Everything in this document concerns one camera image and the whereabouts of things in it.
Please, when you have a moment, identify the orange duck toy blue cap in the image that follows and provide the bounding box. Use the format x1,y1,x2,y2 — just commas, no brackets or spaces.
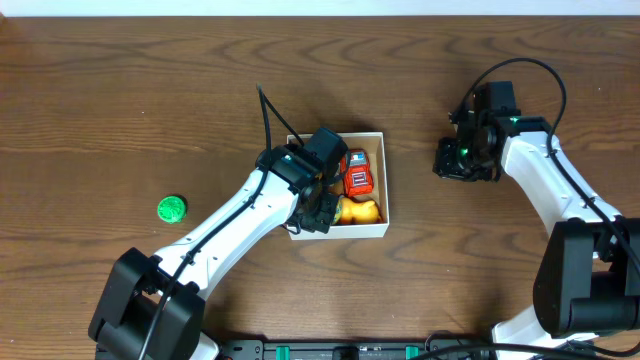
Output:
333,196,382,225

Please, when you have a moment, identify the red toy truck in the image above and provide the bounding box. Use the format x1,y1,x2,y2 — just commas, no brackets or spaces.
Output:
340,149,374,197

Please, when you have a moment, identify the white cardboard box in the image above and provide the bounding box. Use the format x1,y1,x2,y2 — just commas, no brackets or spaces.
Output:
289,132,390,241

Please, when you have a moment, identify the green round toy disc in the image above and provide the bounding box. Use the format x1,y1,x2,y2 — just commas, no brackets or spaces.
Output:
156,195,188,224

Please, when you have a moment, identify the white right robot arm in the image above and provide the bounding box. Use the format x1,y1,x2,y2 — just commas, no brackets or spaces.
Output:
434,111,639,359

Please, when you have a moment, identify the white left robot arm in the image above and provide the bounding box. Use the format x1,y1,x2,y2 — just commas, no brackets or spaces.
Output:
88,141,348,360

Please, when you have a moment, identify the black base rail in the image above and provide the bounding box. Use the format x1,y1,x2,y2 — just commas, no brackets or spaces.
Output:
217,333,487,360

